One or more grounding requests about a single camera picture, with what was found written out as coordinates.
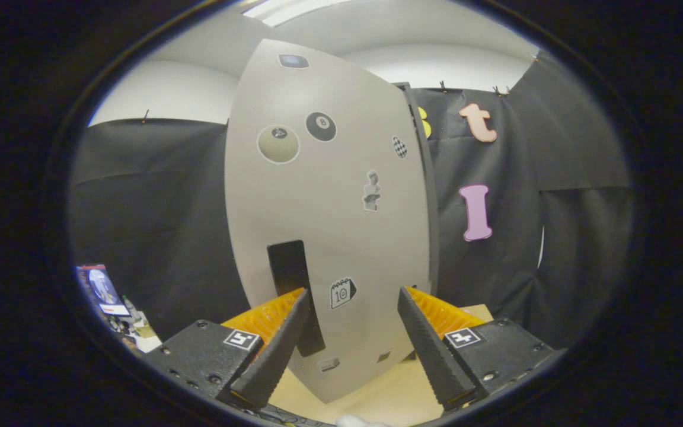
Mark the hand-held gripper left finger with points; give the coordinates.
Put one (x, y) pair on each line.
(273, 356)

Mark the pile of small clutter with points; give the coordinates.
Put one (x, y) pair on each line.
(140, 332)

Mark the light grey shoe cabinet door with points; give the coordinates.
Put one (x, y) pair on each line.
(329, 225)

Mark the white object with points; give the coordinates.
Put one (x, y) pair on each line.
(359, 422)

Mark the black backdrop cloth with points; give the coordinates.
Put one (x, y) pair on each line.
(152, 207)

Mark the blue printed poster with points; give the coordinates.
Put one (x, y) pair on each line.
(101, 287)

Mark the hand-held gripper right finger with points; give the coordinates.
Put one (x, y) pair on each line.
(430, 350)

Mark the grey shoe cabinet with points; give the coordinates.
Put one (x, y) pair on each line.
(433, 207)

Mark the long ceiling light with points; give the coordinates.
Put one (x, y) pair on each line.
(282, 9)

